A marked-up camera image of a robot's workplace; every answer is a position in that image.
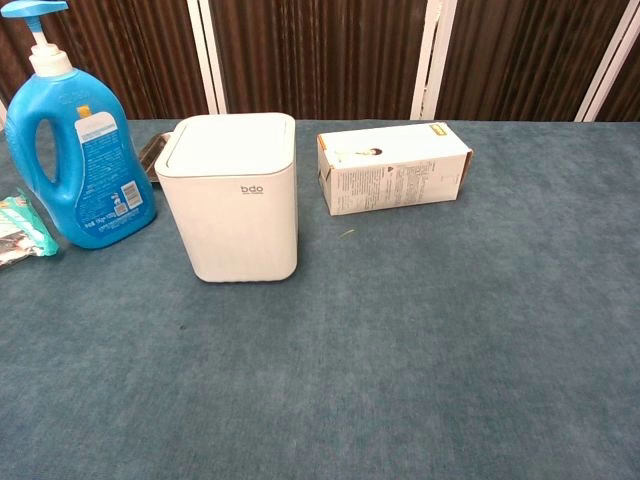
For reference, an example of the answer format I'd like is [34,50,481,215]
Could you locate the white desktop trash bin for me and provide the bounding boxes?
[153,112,300,284]

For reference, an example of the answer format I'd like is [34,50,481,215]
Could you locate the white printed cardboard box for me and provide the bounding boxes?
[316,120,475,217]

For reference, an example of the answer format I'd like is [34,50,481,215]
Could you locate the blue table cloth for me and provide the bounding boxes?
[0,117,640,480]

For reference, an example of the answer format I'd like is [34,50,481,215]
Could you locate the brown slatted folding screen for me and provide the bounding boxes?
[0,0,640,124]

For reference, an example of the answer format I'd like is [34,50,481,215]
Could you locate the metal tray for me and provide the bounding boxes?
[138,131,175,185]

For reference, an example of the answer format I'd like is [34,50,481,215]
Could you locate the blue pump detergent bottle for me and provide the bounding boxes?
[4,0,158,251]

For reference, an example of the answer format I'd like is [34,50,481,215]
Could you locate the green white plastic packet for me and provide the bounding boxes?
[0,187,61,272]

